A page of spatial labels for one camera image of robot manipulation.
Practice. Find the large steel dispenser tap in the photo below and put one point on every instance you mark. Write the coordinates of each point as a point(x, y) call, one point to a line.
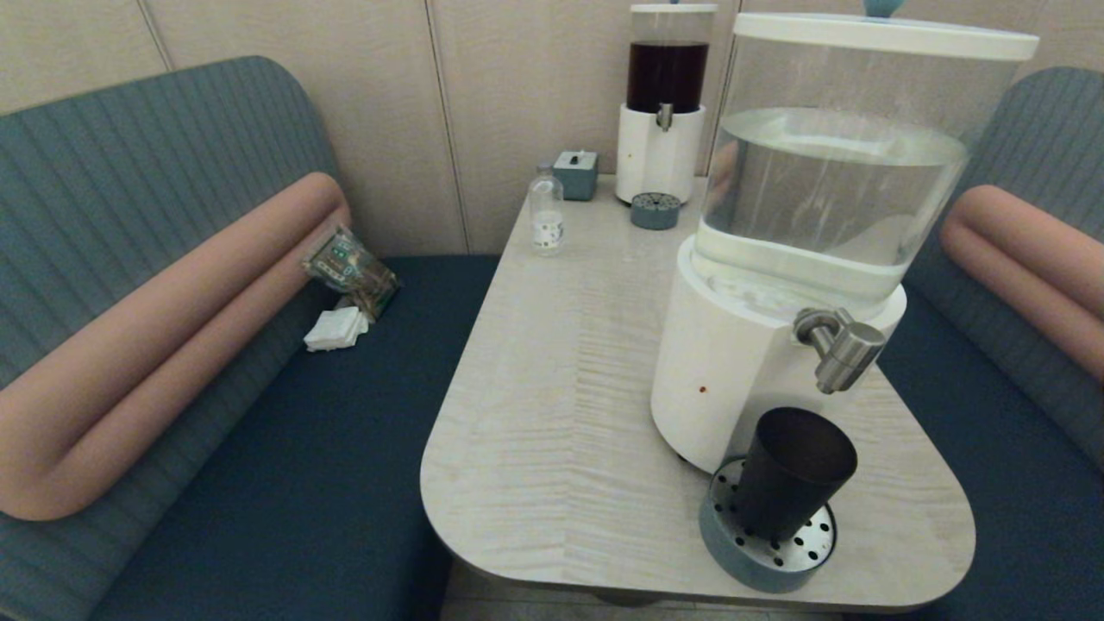
point(841, 349)

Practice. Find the black plastic cup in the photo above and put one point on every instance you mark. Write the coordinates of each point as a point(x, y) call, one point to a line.
point(793, 474)

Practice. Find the small clear plastic bottle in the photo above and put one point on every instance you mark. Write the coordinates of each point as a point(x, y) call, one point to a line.
point(547, 220)

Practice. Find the blue-grey tissue box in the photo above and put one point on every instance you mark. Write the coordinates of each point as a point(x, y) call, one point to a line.
point(575, 177)

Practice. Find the small blue drip tray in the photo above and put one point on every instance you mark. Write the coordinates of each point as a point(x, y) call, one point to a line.
point(655, 212)

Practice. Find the small dark drink dispenser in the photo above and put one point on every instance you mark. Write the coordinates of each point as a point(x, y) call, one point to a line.
point(655, 159)

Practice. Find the large clear water dispenser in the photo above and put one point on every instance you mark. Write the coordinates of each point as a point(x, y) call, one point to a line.
point(733, 379)

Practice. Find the green brown snack packet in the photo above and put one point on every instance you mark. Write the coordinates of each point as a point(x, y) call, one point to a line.
point(349, 267)

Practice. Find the white napkin stack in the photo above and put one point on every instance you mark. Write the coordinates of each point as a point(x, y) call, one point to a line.
point(336, 329)

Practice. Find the small steel dispenser tap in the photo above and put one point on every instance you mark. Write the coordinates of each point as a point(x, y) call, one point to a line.
point(665, 116)

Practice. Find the large blue steel drip tray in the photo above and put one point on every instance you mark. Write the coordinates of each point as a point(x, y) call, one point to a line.
point(733, 552)

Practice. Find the pink bolster cushion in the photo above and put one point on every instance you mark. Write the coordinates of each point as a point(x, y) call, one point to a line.
point(172, 345)
point(1035, 259)

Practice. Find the teal bench sofa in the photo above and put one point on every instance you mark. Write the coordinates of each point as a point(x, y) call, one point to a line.
point(129, 155)
point(992, 483)

